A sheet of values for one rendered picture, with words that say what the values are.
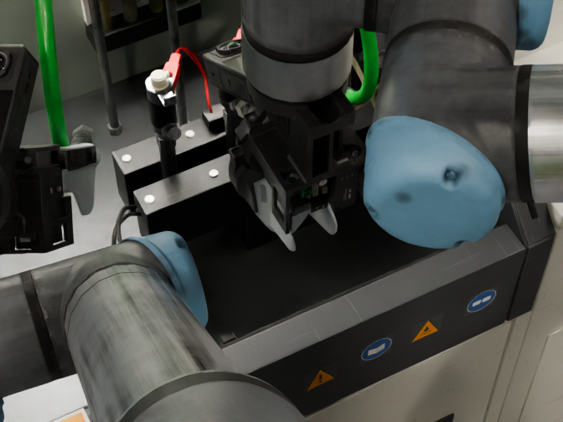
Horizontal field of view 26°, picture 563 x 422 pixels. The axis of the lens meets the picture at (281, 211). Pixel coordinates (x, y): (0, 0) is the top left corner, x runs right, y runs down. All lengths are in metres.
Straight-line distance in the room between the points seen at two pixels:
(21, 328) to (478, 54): 0.33
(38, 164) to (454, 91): 0.40
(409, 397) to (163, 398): 1.04
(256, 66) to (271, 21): 0.05
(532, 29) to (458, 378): 0.87
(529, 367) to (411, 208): 1.03
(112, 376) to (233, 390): 0.12
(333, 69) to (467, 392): 0.87
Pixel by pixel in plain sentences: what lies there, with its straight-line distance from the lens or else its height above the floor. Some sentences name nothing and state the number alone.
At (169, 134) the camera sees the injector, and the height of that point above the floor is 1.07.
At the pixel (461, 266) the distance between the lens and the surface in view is 1.34.
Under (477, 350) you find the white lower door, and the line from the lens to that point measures 1.51.
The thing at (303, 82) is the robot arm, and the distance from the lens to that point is 0.80.
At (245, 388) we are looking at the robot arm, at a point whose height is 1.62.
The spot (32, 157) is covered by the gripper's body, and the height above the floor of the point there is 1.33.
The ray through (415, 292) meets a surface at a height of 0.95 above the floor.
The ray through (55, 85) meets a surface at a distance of 1.01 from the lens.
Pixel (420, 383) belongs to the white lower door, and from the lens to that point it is 1.50.
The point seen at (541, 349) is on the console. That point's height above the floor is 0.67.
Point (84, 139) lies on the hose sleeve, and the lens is 1.18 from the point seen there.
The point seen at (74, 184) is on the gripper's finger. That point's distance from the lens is 1.02.
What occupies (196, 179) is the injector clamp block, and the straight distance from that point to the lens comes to 1.36.
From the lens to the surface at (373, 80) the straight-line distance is 1.16.
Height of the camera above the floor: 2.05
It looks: 54 degrees down
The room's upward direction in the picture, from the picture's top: straight up
